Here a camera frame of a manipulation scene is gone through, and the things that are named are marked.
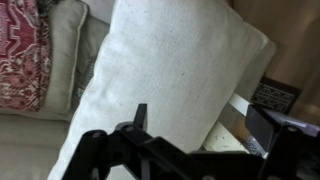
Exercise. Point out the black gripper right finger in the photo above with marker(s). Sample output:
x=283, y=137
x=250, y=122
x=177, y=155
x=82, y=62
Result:
x=286, y=156

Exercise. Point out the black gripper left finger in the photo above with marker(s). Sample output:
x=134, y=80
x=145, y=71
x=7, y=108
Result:
x=100, y=156

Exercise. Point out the large beige pillow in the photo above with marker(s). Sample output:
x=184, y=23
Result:
x=166, y=66

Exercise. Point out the red patterned throw blanket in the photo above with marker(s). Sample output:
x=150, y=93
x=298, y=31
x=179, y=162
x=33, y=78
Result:
x=20, y=56

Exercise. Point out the dark perforated panel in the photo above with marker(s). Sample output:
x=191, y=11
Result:
x=275, y=95

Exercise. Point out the small white stool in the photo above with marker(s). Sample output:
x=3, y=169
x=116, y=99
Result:
x=238, y=103

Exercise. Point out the beige fabric sofa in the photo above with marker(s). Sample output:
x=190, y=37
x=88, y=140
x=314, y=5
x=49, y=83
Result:
x=23, y=146

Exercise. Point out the flat beige cushion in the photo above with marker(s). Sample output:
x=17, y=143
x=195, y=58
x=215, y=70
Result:
x=63, y=60

